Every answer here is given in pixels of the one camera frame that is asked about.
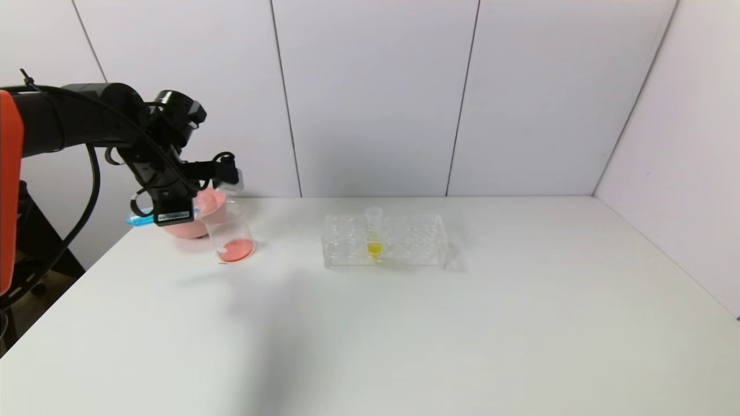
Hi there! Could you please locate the test tube with blue pigment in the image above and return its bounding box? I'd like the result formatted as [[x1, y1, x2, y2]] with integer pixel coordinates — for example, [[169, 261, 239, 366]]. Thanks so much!
[[125, 205, 201, 227]]

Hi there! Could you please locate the test tube with yellow pigment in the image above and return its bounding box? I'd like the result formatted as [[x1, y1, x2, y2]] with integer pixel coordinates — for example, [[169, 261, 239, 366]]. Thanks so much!
[[366, 206, 384, 262]]

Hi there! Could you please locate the clear acrylic test tube rack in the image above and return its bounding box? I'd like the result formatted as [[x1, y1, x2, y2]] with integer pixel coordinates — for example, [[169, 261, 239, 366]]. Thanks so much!
[[322, 213, 449, 270]]

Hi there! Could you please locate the clear glass beaker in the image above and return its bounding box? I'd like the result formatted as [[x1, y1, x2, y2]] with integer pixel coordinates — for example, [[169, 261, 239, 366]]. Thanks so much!
[[202, 200, 256, 265]]

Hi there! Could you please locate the pink plastic bowl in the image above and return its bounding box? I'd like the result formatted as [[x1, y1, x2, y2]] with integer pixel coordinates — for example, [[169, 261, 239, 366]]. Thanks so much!
[[161, 188, 227, 240]]

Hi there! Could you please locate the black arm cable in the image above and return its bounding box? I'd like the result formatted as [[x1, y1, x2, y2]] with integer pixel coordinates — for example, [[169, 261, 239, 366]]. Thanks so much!
[[0, 144, 102, 310]]

